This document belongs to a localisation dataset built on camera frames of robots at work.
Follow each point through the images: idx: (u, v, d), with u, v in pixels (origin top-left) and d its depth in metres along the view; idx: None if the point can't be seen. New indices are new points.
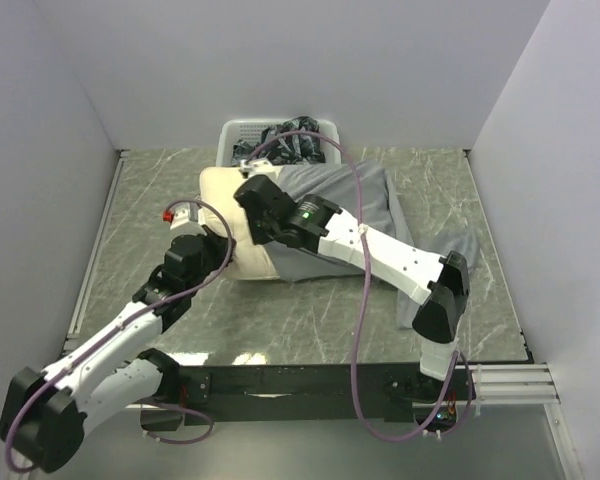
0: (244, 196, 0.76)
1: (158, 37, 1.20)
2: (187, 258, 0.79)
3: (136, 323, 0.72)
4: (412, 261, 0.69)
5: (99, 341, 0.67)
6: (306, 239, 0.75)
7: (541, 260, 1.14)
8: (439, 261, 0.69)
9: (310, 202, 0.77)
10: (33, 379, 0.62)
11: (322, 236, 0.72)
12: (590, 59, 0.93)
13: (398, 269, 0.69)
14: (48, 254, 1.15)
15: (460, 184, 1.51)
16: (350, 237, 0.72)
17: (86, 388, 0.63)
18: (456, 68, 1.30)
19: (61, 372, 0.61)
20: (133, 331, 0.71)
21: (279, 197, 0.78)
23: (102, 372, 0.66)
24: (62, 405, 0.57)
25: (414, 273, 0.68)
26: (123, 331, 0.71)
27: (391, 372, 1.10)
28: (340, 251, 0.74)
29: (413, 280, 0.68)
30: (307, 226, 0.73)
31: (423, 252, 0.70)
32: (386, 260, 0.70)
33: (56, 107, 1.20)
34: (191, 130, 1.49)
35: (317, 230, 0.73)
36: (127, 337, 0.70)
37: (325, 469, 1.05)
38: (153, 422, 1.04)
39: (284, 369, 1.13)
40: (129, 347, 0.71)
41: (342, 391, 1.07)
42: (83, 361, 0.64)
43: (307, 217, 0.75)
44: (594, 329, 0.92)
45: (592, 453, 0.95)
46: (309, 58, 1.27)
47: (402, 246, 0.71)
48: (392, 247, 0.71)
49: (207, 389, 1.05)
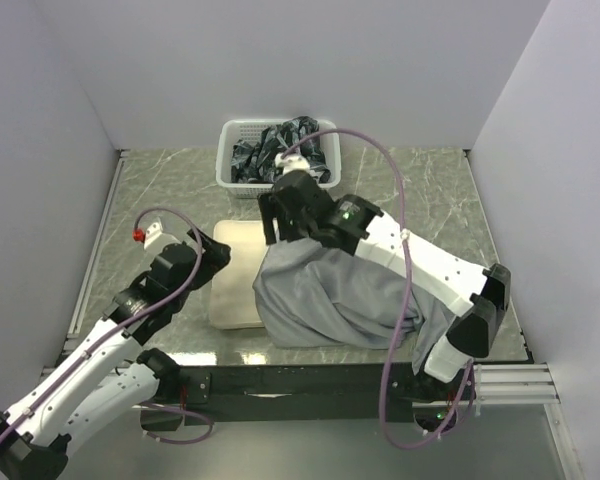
0: (286, 193, 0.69)
1: (158, 37, 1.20)
2: (175, 265, 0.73)
3: (103, 348, 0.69)
4: (455, 272, 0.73)
5: (60, 376, 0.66)
6: (344, 240, 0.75)
7: (541, 261, 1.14)
8: (481, 273, 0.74)
9: (349, 203, 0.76)
10: None
11: (363, 239, 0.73)
12: (591, 60, 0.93)
13: (441, 278, 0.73)
14: (48, 254, 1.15)
15: (460, 184, 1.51)
16: (392, 242, 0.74)
17: (56, 421, 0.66)
18: (455, 68, 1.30)
19: (20, 417, 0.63)
20: (99, 358, 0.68)
21: (320, 194, 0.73)
23: (71, 403, 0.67)
24: (23, 454, 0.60)
25: (456, 283, 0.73)
26: (88, 359, 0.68)
27: (391, 371, 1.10)
28: (380, 256, 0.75)
29: (457, 291, 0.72)
30: (348, 228, 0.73)
31: (465, 262, 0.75)
32: (430, 268, 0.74)
33: (56, 107, 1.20)
34: (191, 131, 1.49)
35: (358, 233, 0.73)
36: (91, 368, 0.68)
37: (325, 470, 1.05)
38: (154, 422, 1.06)
39: (283, 369, 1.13)
40: (101, 372, 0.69)
41: (341, 391, 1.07)
42: (45, 400, 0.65)
43: (348, 218, 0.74)
44: (595, 330, 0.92)
45: (592, 453, 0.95)
46: (308, 59, 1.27)
47: (445, 256, 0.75)
48: (435, 256, 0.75)
49: (207, 390, 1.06)
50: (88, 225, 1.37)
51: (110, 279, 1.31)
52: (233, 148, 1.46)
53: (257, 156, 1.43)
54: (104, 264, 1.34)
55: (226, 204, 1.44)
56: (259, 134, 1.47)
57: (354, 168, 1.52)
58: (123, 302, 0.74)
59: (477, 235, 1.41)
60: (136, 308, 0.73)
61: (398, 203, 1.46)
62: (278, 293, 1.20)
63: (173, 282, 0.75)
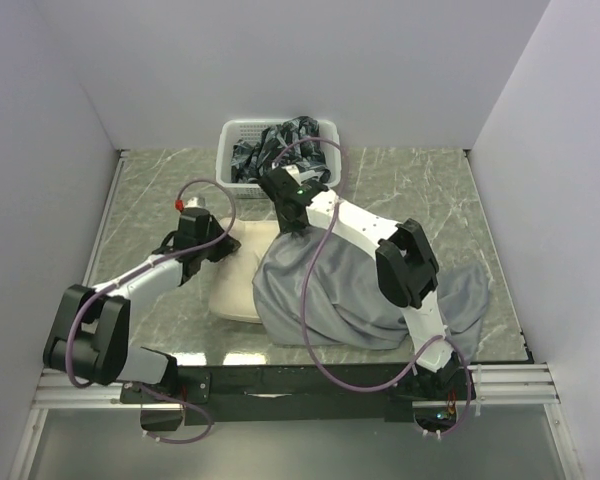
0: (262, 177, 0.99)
1: (158, 37, 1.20)
2: (198, 220, 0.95)
3: (163, 264, 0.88)
4: (371, 225, 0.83)
5: (138, 270, 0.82)
6: (301, 213, 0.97)
7: (540, 261, 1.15)
8: (395, 225, 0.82)
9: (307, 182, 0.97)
10: (83, 292, 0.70)
11: (307, 206, 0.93)
12: (591, 61, 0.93)
13: (359, 230, 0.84)
14: (48, 254, 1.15)
15: (460, 184, 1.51)
16: (326, 207, 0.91)
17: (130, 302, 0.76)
18: (455, 69, 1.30)
19: (112, 285, 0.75)
20: (162, 269, 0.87)
21: (288, 180, 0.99)
23: (139, 296, 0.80)
24: (123, 301, 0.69)
25: (370, 233, 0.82)
26: (154, 268, 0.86)
27: (391, 371, 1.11)
28: (321, 221, 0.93)
29: (370, 239, 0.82)
30: (300, 201, 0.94)
31: (384, 219, 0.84)
32: (351, 223, 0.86)
33: (57, 107, 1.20)
34: (191, 131, 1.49)
35: (305, 203, 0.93)
36: (157, 272, 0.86)
37: (325, 469, 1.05)
38: (155, 422, 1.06)
39: (284, 369, 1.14)
40: (157, 282, 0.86)
41: (342, 391, 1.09)
42: (127, 282, 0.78)
43: (301, 193, 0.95)
44: (595, 330, 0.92)
45: (592, 453, 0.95)
46: (309, 60, 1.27)
47: (367, 214, 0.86)
48: (360, 215, 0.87)
49: (207, 389, 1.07)
50: (88, 225, 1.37)
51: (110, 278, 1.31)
52: (233, 148, 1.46)
53: (257, 156, 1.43)
54: (104, 264, 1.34)
55: (226, 204, 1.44)
56: (259, 134, 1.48)
57: (354, 168, 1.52)
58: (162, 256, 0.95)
59: (477, 235, 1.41)
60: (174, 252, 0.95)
61: (398, 202, 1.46)
62: (278, 292, 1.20)
63: (198, 235, 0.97)
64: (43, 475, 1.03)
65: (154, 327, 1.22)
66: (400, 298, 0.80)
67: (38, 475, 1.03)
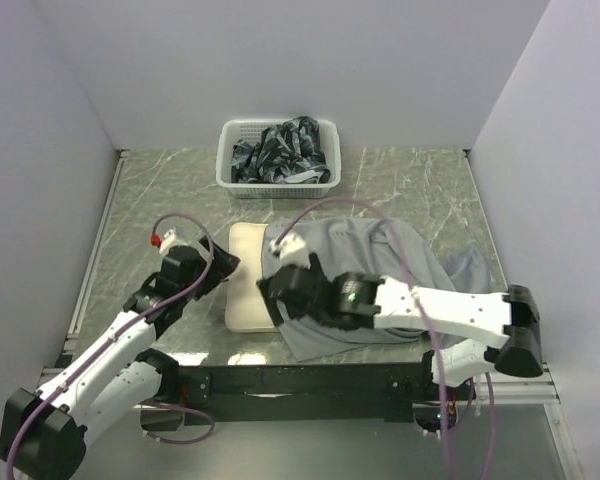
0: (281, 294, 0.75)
1: (158, 37, 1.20)
2: (183, 262, 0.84)
3: (128, 333, 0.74)
4: (477, 311, 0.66)
5: (91, 356, 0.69)
6: (362, 321, 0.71)
7: (540, 261, 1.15)
8: (502, 299, 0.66)
9: (349, 279, 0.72)
10: (28, 399, 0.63)
11: (376, 313, 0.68)
12: (590, 60, 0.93)
13: (466, 323, 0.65)
14: (48, 254, 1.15)
15: (460, 184, 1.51)
16: (404, 305, 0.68)
17: (86, 398, 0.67)
18: (455, 68, 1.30)
19: (56, 391, 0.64)
20: (126, 342, 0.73)
21: (316, 282, 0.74)
23: (99, 383, 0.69)
24: (61, 423, 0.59)
25: (484, 322, 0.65)
26: (115, 343, 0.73)
27: (391, 371, 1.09)
28: (396, 323, 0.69)
29: (488, 330, 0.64)
30: (357, 308, 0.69)
31: (483, 295, 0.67)
32: (450, 317, 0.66)
33: (56, 108, 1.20)
34: (191, 131, 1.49)
35: (368, 309, 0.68)
36: (122, 347, 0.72)
37: (325, 470, 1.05)
38: (154, 422, 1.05)
39: (283, 369, 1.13)
40: (125, 355, 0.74)
41: (341, 391, 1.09)
42: (77, 377, 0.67)
43: (352, 299, 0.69)
44: (595, 330, 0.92)
45: (592, 453, 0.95)
46: (308, 60, 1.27)
47: (460, 296, 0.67)
48: (451, 302, 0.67)
49: (207, 389, 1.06)
50: (88, 225, 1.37)
51: (110, 279, 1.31)
52: (233, 148, 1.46)
53: (257, 156, 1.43)
54: (104, 264, 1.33)
55: (226, 205, 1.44)
56: (258, 134, 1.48)
57: (355, 168, 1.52)
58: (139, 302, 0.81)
59: (477, 235, 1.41)
60: (154, 302, 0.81)
61: (398, 202, 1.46)
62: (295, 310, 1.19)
63: (182, 278, 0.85)
64: None
65: None
66: (529, 375, 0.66)
67: None
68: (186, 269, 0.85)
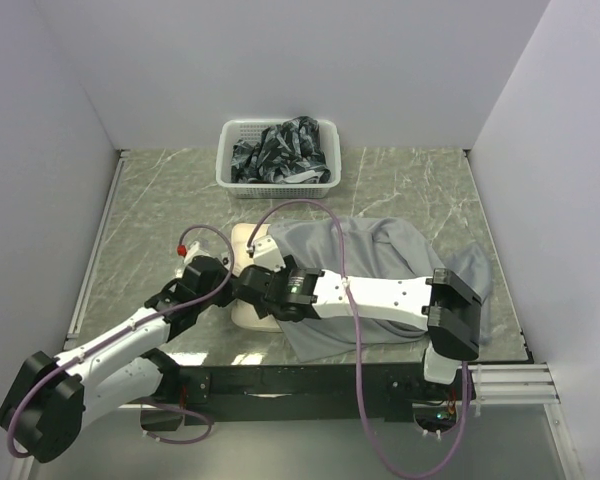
0: (241, 290, 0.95)
1: (158, 37, 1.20)
2: (203, 273, 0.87)
3: (146, 326, 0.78)
4: (399, 294, 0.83)
5: (111, 337, 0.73)
6: (304, 310, 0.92)
7: (541, 260, 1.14)
8: (426, 283, 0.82)
9: (294, 276, 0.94)
10: (45, 362, 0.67)
11: (314, 302, 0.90)
12: (590, 59, 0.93)
13: (391, 305, 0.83)
14: (49, 254, 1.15)
15: (460, 184, 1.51)
16: (338, 294, 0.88)
17: (93, 378, 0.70)
18: (455, 68, 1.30)
19: (73, 360, 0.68)
20: (144, 333, 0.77)
21: (270, 279, 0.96)
23: (111, 365, 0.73)
24: (70, 392, 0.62)
25: (405, 303, 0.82)
26: (134, 331, 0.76)
27: (391, 371, 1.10)
28: (334, 309, 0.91)
29: (408, 309, 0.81)
30: (300, 298, 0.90)
31: (408, 281, 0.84)
32: (377, 301, 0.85)
33: (56, 108, 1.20)
34: (191, 131, 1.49)
35: (308, 298, 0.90)
36: (138, 337, 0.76)
37: (325, 470, 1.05)
38: (154, 422, 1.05)
39: (283, 369, 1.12)
40: (139, 346, 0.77)
41: (342, 391, 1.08)
42: (94, 353, 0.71)
43: (296, 290, 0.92)
44: (595, 329, 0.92)
45: (593, 453, 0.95)
46: (308, 59, 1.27)
47: (388, 284, 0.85)
48: (379, 288, 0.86)
49: (207, 390, 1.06)
50: (88, 225, 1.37)
51: (111, 279, 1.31)
52: (233, 148, 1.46)
53: (256, 156, 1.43)
54: (104, 264, 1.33)
55: (226, 204, 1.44)
56: (258, 134, 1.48)
57: (355, 168, 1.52)
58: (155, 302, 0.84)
59: (477, 235, 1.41)
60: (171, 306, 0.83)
61: (398, 202, 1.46)
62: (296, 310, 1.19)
63: (200, 287, 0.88)
64: (43, 474, 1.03)
65: None
66: (450, 351, 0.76)
67: (39, 475, 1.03)
68: (206, 278, 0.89)
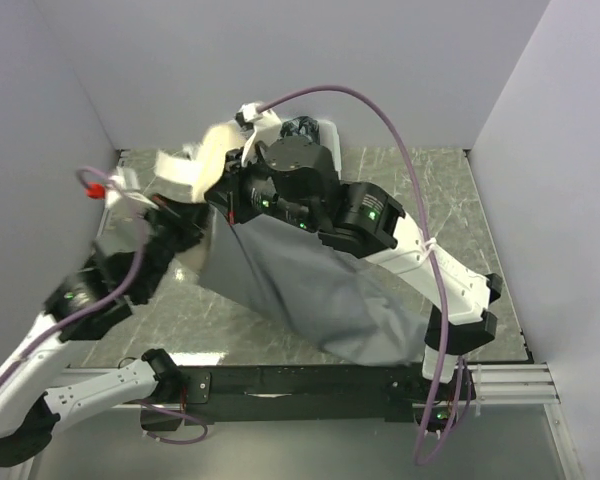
0: (289, 172, 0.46)
1: (158, 36, 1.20)
2: (116, 254, 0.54)
3: (40, 352, 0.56)
4: (468, 286, 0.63)
5: None
6: (363, 242, 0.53)
7: (540, 260, 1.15)
8: (484, 284, 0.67)
9: (369, 192, 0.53)
10: None
11: (392, 248, 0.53)
12: (592, 59, 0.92)
13: (458, 292, 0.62)
14: (48, 253, 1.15)
15: (460, 184, 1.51)
16: (418, 251, 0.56)
17: (2, 419, 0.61)
18: (454, 70, 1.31)
19: None
20: (38, 362, 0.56)
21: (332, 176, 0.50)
23: (16, 403, 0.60)
24: None
25: (470, 297, 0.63)
26: (25, 363, 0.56)
27: (391, 371, 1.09)
28: (393, 264, 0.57)
29: (470, 307, 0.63)
30: (377, 232, 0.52)
31: (472, 274, 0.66)
32: (449, 283, 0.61)
33: (55, 108, 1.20)
34: (191, 131, 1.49)
35: (387, 239, 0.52)
36: (31, 371, 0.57)
37: (326, 470, 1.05)
38: (154, 423, 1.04)
39: (283, 369, 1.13)
40: (48, 371, 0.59)
41: (340, 390, 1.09)
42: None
43: (374, 219, 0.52)
44: (595, 326, 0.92)
45: (592, 452, 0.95)
46: (308, 60, 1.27)
47: (456, 266, 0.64)
48: (452, 268, 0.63)
49: (207, 390, 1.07)
50: (88, 225, 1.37)
51: None
52: None
53: None
54: None
55: None
56: None
57: (355, 168, 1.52)
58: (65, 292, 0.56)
59: (477, 235, 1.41)
60: (79, 303, 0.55)
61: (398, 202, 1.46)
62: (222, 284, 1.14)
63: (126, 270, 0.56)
64: (44, 475, 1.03)
65: (154, 327, 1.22)
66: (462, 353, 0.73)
67: (38, 475, 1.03)
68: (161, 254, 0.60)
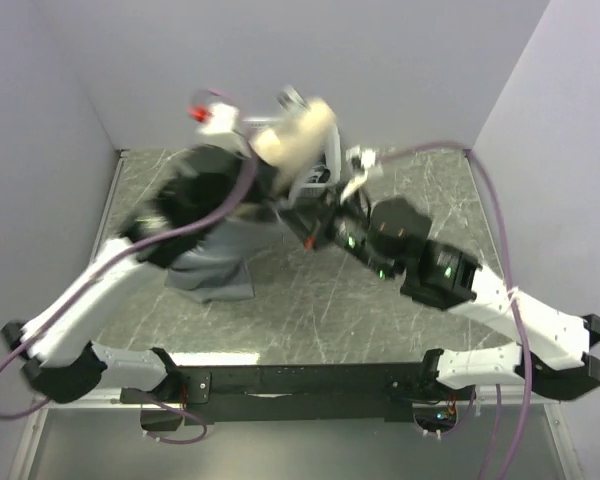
0: (392, 234, 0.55)
1: (158, 36, 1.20)
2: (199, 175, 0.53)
3: (115, 272, 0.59)
4: (562, 329, 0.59)
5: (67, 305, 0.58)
6: (443, 297, 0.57)
7: (541, 259, 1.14)
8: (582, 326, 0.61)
9: (445, 251, 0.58)
10: (9, 335, 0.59)
11: (470, 300, 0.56)
12: (592, 57, 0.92)
13: (551, 338, 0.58)
14: (48, 253, 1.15)
15: (460, 184, 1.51)
16: (499, 302, 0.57)
17: (69, 342, 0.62)
18: (454, 70, 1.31)
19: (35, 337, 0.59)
20: (114, 281, 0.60)
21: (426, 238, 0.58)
23: (86, 324, 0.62)
24: (35, 375, 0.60)
25: (566, 342, 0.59)
26: (102, 282, 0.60)
27: (391, 371, 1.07)
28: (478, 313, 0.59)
29: (566, 352, 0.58)
30: (454, 287, 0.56)
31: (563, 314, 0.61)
32: (541, 330, 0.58)
33: (55, 108, 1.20)
34: (191, 131, 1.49)
35: (463, 292, 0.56)
36: (108, 290, 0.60)
37: (325, 470, 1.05)
38: (154, 422, 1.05)
39: (283, 369, 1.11)
40: (116, 295, 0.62)
41: (341, 390, 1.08)
42: (54, 324, 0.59)
43: (449, 275, 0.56)
44: None
45: (592, 452, 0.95)
46: (308, 60, 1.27)
47: (549, 310, 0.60)
48: (542, 312, 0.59)
49: (207, 389, 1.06)
50: (88, 225, 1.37)
51: None
52: None
53: None
54: None
55: None
56: None
57: None
58: (140, 218, 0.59)
59: (477, 235, 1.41)
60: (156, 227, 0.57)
61: None
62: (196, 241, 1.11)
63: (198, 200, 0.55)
64: (43, 474, 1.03)
65: (155, 327, 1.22)
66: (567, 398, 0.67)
67: (38, 475, 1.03)
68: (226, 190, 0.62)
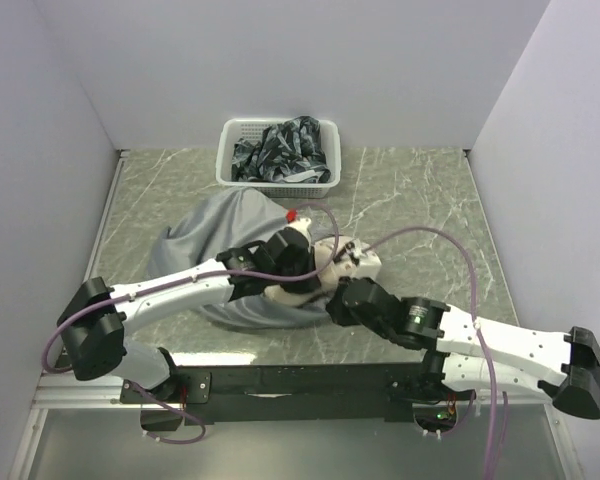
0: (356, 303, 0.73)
1: (158, 36, 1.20)
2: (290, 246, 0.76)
3: (208, 281, 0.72)
4: (537, 346, 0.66)
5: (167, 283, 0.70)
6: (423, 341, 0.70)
7: (541, 260, 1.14)
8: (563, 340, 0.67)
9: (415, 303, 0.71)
10: (99, 290, 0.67)
11: (439, 337, 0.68)
12: (594, 57, 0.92)
13: (525, 356, 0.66)
14: (49, 253, 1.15)
15: (460, 183, 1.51)
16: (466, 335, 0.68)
17: (140, 319, 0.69)
18: (453, 69, 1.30)
19: (124, 297, 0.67)
20: (203, 287, 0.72)
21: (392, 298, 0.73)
23: (161, 310, 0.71)
24: (109, 328, 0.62)
25: (543, 358, 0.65)
26: (194, 283, 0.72)
27: (391, 372, 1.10)
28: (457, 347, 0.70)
29: (545, 367, 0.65)
30: (422, 331, 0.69)
31: (544, 332, 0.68)
32: (512, 350, 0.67)
33: (55, 108, 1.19)
34: (191, 130, 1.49)
35: (431, 332, 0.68)
36: (197, 290, 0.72)
37: (325, 470, 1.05)
38: (154, 422, 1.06)
39: (283, 370, 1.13)
40: (191, 300, 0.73)
41: (341, 391, 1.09)
42: (145, 295, 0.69)
43: (417, 322, 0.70)
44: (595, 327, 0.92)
45: (593, 452, 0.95)
46: (308, 60, 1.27)
47: (523, 331, 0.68)
48: (513, 334, 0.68)
49: (207, 389, 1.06)
50: (88, 225, 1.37)
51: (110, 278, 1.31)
52: (233, 147, 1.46)
53: (257, 155, 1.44)
54: (104, 264, 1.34)
55: None
56: (258, 134, 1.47)
57: (354, 168, 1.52)
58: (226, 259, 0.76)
59: (477, 235, 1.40)
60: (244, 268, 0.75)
61: (398, 202, 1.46)
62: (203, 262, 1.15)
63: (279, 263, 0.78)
64: (43, 475, 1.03)
65: (154, 327, 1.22)
66: None
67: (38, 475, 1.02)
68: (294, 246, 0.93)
